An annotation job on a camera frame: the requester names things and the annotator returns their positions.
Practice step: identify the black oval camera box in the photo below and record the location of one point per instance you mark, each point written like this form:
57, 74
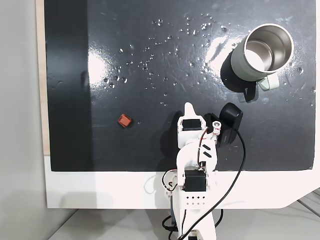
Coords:
231, 115

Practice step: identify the red cube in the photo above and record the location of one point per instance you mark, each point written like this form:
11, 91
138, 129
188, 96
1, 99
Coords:
124, 120

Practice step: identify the mint green steel mug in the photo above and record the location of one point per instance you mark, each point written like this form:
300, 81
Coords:
240, 65

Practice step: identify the black table mat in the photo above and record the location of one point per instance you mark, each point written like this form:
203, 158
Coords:
150, 150

